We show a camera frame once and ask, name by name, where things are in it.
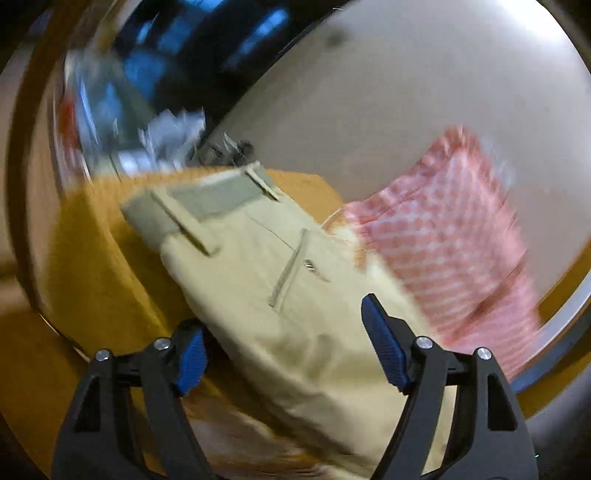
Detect khaki pants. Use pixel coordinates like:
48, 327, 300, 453
121, 164, 431, 477

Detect wooden nightstand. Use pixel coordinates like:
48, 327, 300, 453
47, 165, 342, 355

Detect left pink polka-dot pillow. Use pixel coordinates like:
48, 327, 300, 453
324, 126, 541, 379

